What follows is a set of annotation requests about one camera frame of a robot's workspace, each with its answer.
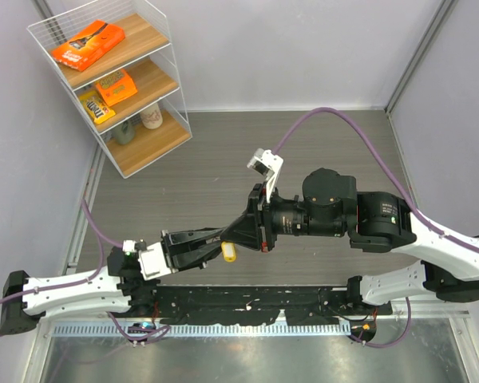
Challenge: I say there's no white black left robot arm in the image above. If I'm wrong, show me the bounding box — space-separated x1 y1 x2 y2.
0 227 223 336

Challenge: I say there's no white slotted cable duct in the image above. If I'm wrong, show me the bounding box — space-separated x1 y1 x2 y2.
52 321 350 338

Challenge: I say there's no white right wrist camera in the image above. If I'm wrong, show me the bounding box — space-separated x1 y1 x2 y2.
247 148 283 203

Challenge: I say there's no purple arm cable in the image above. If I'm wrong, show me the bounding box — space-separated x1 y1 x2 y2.
0 198 125 339
271 106 479 256

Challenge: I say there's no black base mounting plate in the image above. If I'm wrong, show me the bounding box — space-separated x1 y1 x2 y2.
118 286 392 326

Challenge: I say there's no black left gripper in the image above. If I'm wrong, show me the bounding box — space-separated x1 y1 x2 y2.
156 228 228 274

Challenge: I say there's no white patterned cup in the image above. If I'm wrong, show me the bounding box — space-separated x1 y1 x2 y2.
140 103 163 130

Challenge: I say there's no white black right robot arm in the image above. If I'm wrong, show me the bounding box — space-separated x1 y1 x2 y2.
221 168 479 314

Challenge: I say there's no yellow candy bag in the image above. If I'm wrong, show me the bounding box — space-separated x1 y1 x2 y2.
78 89 116 124

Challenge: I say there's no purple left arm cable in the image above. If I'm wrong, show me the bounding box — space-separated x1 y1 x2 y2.
0 198 125 339

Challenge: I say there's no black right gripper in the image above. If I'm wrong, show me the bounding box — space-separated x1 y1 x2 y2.
220 183 344 254

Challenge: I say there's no small orange candy bag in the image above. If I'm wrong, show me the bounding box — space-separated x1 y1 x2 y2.
94 69 138 107

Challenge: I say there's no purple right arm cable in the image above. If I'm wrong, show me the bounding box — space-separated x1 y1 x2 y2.
271 106 479 256

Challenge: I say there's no white wire wooden shelf rack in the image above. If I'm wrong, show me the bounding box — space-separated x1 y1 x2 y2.
27 1 192 179

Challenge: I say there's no large orange candy bag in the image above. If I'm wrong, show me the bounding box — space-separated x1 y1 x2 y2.
51 20 125 72

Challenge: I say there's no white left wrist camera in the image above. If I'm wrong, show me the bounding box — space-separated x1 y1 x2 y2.
122 240 174 281

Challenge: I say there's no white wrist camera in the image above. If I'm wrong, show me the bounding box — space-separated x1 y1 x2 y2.
247 148 283 203
122 240 174 281

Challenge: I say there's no grey green cup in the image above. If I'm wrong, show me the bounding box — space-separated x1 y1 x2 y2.
112 120 136 145

